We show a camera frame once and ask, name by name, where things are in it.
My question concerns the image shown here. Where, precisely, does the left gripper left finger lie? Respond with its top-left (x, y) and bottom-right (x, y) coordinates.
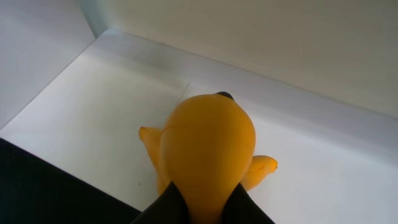
top-left (130, 180), bottom-right (191, 224)

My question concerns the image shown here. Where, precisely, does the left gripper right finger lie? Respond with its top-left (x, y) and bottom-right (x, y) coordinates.
top-left (221, 182), bottom-right (276, 224)

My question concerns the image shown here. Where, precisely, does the yellow rubber duck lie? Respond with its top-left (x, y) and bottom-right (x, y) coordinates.
top-left (138, 91), bottom-right (279, 224)

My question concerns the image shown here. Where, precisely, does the white shelf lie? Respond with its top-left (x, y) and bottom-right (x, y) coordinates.
top-left (0, 0), bottom-right (398, 224)

